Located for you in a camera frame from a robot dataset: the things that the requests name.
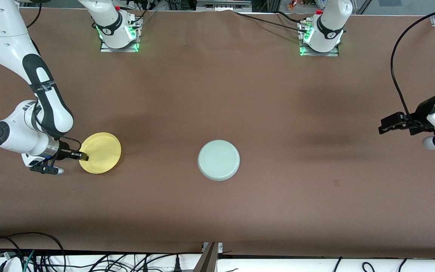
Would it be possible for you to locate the yellow plate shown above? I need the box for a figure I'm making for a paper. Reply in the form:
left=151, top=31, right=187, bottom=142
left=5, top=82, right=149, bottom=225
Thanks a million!
left=78, top=132, right=122, bottom=174

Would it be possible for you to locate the pale green plate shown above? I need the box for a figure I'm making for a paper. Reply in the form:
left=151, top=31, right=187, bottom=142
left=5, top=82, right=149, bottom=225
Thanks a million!
left=197, top=139, right=241, bottom=182

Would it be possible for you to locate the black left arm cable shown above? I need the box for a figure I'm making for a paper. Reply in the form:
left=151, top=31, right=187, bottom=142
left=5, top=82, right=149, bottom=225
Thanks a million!
left=390, top=0, right=435, bottom=120

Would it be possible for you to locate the grey metal bracket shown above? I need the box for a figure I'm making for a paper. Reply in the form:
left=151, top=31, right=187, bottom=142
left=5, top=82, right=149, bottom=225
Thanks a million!
left=193, top=242, right=224, bottom=272

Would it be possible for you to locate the green cable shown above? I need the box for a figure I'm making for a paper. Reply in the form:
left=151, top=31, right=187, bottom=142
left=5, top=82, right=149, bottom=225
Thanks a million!
left=23, top=249, right=36, bottom=272

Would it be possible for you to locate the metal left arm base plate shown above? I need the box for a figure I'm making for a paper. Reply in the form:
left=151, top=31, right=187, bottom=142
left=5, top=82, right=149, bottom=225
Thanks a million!
left=299, top=19, right=340, bottom=57

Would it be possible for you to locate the short black table cable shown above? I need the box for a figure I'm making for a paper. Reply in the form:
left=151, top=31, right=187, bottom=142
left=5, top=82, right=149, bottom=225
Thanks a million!
left=277, top=11, right=310, bottom=23

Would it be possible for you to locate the black base connector cable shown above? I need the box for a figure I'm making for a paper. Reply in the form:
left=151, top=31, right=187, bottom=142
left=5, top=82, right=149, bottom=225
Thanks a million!
left=131, top=8, right=157, bottom=26

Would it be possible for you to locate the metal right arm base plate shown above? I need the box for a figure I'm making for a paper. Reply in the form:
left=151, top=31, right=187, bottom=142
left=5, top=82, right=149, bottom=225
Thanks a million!
left=100, top=17, right=140, bottom=53

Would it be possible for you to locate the black looping cable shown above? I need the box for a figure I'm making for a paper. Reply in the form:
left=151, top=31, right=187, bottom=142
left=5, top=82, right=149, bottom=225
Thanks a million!
left=0, top=232, right=66, bottom=272

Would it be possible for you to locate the long black table cable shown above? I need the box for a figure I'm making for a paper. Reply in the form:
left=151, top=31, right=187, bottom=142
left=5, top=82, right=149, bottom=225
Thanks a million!
left=234, top=11, right=305, bottom=31

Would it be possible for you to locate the silver metal rail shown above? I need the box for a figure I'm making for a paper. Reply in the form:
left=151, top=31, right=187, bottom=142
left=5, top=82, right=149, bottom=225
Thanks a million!
left=197, top=0, right=252, bottom=12

